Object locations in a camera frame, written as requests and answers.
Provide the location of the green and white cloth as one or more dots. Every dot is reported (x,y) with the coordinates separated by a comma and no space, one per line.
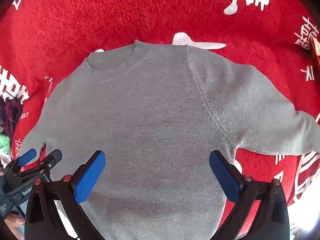
(4,146)

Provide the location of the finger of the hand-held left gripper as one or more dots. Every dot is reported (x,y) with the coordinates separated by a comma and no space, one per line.
(27,156)
(48,162)

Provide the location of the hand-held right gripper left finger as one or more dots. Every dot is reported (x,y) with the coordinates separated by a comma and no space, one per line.
(90,176)

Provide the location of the dark red patterned cloth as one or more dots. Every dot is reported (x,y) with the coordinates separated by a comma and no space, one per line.
(10,115)

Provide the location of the person's left hand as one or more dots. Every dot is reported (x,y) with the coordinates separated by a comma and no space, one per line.
(15,221)

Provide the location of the grey sweater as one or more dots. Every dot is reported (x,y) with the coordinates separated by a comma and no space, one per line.
(155,120)

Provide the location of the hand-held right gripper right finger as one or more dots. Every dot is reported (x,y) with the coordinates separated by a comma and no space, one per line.
(224,177)

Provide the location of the red printed blanket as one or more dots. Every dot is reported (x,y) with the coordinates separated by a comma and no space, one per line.
(75,30)

